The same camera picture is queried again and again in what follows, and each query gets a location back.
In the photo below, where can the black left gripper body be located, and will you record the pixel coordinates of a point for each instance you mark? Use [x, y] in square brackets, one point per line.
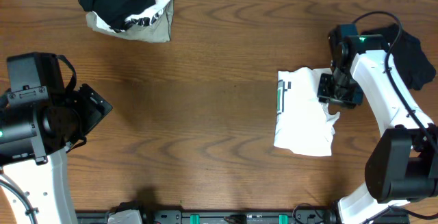
[94, 105]

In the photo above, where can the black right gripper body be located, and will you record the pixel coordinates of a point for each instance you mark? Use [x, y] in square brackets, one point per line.
[339, 88]

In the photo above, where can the white printed t-shirt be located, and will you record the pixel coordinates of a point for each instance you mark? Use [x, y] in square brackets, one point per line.
[303, 124]

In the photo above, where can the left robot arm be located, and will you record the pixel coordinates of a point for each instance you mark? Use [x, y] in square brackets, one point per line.
[39, 126]

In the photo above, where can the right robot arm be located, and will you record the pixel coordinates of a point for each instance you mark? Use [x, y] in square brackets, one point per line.
[403, 166]

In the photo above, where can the black garment right side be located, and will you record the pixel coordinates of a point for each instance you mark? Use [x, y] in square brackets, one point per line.
[411, 62]

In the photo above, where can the white black-print garment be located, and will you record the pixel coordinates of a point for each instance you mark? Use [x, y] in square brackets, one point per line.
[145, 18]

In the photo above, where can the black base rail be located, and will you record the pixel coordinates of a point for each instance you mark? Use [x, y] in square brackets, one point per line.
[301, 215]

